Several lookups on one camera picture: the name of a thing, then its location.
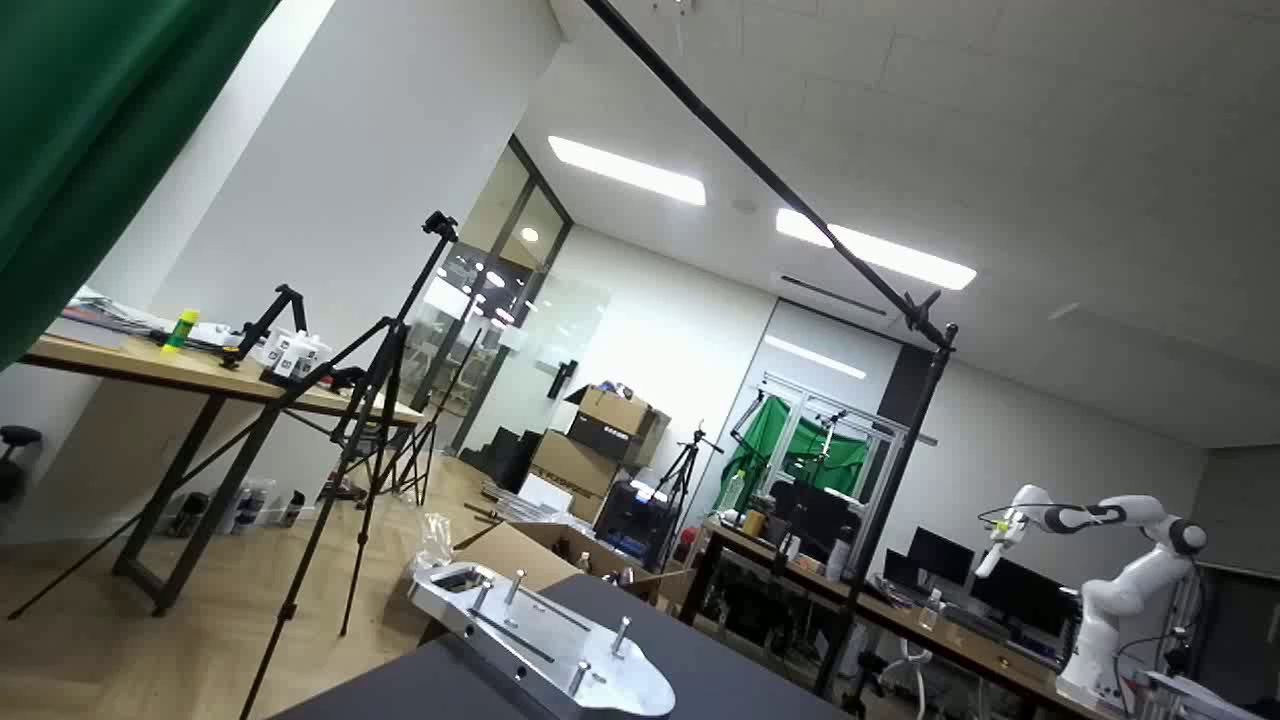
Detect black box machine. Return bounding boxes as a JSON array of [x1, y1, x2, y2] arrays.
[[591, 476, 681, 568]]

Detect small cardboard box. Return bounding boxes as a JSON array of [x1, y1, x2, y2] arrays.
[[572, 383, 671, 448]]

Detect wooden table with black legs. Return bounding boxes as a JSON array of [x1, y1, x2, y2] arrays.
[[18, 328, 431, 621]]

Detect small black computer monitor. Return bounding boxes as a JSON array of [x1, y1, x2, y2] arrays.
[[905, 522, 981, 590]]

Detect dim ceiling light strip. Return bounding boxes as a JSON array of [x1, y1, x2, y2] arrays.
[[761, 330, 872, 383]]

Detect stack of papers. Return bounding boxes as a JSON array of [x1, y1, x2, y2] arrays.
[[54, 284, 178, 345]]

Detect black upright stand pole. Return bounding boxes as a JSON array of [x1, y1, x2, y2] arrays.
[[813, 341, 960, 700]]

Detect green curtain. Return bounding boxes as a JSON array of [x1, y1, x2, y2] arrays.
[[0, 0, 284, 371]]

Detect small black tabletop tripod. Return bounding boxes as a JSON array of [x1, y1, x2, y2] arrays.
[[216, 280, 313, 371]]

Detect wide black computer monitor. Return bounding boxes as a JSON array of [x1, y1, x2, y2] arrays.
[[967, 552, 1073, 638]]

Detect open flat cardboard box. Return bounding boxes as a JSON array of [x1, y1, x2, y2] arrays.
[[455, 521, 620, 590]]

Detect short black background tripod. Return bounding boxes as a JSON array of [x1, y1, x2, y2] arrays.
[[647, 425, 725, 540]]

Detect large cardboard box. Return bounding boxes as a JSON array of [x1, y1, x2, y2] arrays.
[[527, 425, 623, 502]]

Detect long ceiling light panel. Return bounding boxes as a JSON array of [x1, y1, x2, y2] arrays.
[[771, 203, 981, 296]]

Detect clear plastic bottle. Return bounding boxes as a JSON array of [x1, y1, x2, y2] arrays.
[[411, 509, 459, 575]]

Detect tall black camera tripod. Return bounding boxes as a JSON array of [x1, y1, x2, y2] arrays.
[[4, 206, 465, 720]]

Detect black overhead boom pole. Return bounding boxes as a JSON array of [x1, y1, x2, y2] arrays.
[[583, 0, 962, 354]]

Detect silver metal mounting plate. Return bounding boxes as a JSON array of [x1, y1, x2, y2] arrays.
[[409, 554, 681, 720]]

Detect yellow green bottle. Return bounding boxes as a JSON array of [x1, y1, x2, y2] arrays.
[[157, 302, 205, 359]]

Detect narrow green hanging cloth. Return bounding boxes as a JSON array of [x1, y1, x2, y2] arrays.
[[716, 390, 790, 513]]

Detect short ceiling light panel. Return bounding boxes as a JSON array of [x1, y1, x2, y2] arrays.
[[543, 132, 711, 212]]

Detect long wooden office desk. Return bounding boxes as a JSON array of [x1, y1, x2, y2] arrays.
[[683, 521, 1125, 720]]

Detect wide green hanging cloth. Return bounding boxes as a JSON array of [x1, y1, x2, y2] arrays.
[[779, 415, 874, 498]]

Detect white clutter on table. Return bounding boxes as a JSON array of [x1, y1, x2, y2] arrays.
[[256, 328, 334, 388]]

